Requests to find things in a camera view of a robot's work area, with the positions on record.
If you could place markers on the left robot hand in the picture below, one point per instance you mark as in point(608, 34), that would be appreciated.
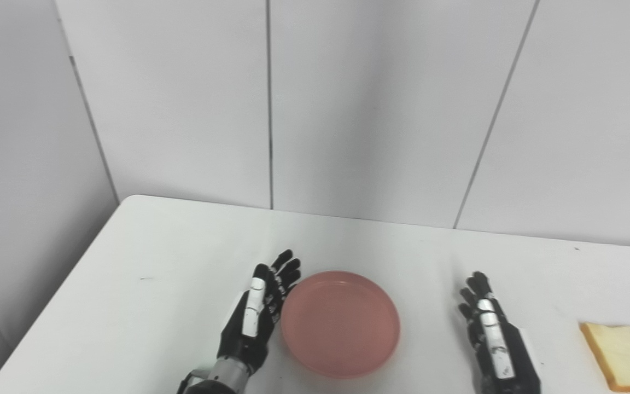
point(255, 323)

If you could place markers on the slice of bread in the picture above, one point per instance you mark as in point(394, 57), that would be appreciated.
point(629, 358)

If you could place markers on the pink plate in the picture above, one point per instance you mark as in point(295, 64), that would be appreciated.
point(342, 325)

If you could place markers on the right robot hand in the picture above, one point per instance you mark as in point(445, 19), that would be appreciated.
point(498, 345)

